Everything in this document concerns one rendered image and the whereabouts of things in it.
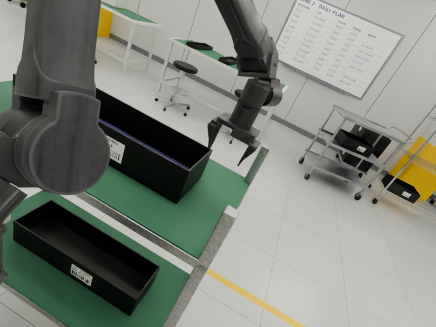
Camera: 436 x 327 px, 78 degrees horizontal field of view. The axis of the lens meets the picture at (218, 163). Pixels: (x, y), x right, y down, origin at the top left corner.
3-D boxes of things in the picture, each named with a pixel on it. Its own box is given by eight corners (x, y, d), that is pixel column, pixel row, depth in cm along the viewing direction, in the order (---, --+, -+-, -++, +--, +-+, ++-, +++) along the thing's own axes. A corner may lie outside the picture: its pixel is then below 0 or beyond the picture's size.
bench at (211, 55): (176, 84, 482) (190, 39, 445) (265, 130, 460) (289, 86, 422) (154, 89, 417) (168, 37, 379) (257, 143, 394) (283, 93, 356)
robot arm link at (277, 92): (237, 50, 61) (272, 49, 56) (260, 57, 70) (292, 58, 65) (232, 104, 64) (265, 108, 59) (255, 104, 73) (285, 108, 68)
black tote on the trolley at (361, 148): (340, 146, 337) (346, 137, 330) (333, 137, 363) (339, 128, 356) (368, 157, 340) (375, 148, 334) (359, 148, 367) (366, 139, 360)
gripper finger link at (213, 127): (206, 141, 74) (220, 111, 70) (228, 154, 73) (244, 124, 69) (196, 148, 68) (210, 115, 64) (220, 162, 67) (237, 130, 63)
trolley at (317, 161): (297, 161, 398) (335, 98, 351) (350, 182, 406) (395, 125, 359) (303, 180, 351) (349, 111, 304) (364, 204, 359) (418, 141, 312)
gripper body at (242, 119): (222, 118, 70) (235, 92, 67) (257, 137, 69) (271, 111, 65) (214, 123, 64) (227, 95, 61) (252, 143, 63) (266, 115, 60)
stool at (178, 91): (165, 96, 410) (177, 56, 380) (194, 112, 403) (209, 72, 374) (146, 102, 366) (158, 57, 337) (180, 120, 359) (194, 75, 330)
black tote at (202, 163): (12, 109, 80) (12, 73, 75) (60, 100, 95) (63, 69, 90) (176, 204, 72) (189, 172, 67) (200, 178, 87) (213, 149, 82)
